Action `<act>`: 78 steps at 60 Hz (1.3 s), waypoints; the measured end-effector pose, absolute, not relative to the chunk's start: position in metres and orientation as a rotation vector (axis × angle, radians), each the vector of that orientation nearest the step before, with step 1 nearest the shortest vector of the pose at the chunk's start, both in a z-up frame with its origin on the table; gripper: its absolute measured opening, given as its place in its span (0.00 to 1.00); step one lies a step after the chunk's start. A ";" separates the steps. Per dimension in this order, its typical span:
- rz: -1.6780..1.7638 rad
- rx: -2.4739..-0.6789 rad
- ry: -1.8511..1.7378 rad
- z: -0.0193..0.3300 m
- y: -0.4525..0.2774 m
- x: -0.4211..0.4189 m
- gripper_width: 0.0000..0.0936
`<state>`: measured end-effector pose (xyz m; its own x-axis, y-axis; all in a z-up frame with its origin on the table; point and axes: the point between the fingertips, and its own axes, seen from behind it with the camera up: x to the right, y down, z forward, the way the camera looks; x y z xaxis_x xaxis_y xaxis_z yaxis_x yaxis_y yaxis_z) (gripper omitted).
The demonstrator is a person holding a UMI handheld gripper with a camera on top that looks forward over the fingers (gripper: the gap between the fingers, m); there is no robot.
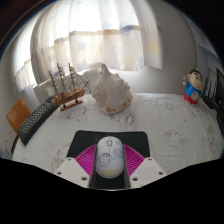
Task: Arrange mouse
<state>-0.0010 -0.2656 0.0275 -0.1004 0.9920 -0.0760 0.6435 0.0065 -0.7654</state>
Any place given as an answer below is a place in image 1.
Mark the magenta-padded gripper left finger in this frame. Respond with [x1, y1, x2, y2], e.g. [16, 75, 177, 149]
[54, 143, 99, 190]

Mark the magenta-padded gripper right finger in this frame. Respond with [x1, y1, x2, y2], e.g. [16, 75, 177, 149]
[121, 143, 168, 190]

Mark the white cartoon-print computer mouse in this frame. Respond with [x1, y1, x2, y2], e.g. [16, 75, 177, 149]
[95, 135, 126, 179]

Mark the black mouse pad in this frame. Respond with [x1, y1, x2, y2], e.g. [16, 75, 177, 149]
[66, 130, 151, 160]

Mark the white printed tablecloth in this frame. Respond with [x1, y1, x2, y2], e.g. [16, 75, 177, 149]
[11, 92, 224, 176]

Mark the black keyboard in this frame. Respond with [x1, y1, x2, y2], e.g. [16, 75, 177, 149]
[17, 96, 63, 146]

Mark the wooden model sailing ship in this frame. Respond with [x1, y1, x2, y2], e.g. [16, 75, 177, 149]
[48, 62, 91, 112]

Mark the orange wooden chair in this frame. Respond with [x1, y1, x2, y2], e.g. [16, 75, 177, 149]
[5, 97, 32, 134]

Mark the white radiator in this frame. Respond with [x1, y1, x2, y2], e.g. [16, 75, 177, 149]
[33, 69, 101, 104]

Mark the large white conch shell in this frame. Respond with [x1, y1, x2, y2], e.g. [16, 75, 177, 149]
[91, 63, 133, 116]

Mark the cartoon boy figurine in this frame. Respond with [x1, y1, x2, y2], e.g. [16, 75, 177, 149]
[181, 68, 204, 106]

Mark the white shelf unit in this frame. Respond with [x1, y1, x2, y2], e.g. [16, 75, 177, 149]
[194, 19, 221, 73]

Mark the white star-print curtain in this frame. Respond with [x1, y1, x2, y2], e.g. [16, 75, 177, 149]
[14, 0, 164, 93]

